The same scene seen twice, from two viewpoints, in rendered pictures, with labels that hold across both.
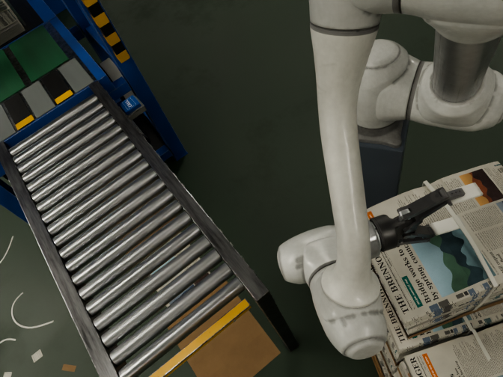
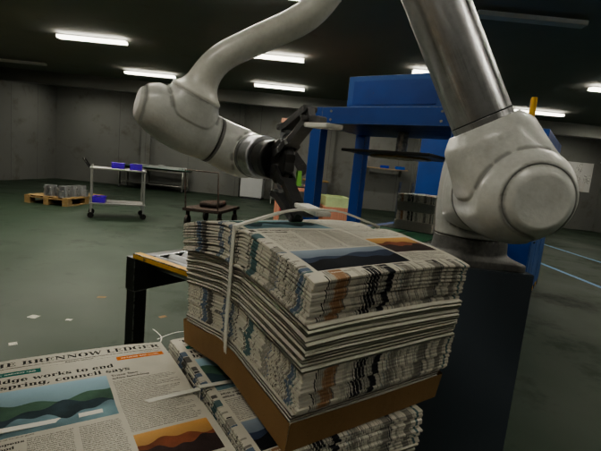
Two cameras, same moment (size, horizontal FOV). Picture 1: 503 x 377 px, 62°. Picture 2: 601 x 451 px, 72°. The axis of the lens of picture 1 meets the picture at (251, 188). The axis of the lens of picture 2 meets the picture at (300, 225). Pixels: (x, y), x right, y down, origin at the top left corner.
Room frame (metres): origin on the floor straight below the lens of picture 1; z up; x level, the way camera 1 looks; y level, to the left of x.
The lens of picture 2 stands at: (-0.10, -0.93, 1.17)
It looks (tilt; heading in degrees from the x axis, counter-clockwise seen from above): 8 degrees down; 53
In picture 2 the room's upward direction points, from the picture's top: 6 degrees clockwise
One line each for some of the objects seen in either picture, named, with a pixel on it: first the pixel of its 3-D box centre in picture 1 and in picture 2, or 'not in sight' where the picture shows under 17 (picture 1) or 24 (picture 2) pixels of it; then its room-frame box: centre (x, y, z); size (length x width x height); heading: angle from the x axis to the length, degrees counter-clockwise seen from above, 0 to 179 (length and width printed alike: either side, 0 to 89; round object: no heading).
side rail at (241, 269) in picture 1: (165, 174); not in sight; (1.09, 0.30, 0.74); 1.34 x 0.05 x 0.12; 18
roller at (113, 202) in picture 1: (107, 207); not in sight; (1.01, 0.54, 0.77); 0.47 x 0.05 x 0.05; 108
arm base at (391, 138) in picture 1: (367, 114); (464, 245); (0.77, -0.40, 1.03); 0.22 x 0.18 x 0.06; 53
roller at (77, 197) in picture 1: (93, 186); not in sight; (1.14, 0.58, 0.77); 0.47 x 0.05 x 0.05; 108
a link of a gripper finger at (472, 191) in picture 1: (462, 194); (322, 125); (0.33, -0.39, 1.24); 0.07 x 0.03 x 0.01; 86
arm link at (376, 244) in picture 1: (361, 239); (260, 157); (0.34, -0.18, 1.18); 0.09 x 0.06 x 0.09; 176
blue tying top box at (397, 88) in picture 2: not in sight; (407, 99); (1.98, 0.85, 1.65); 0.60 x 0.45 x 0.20; 108
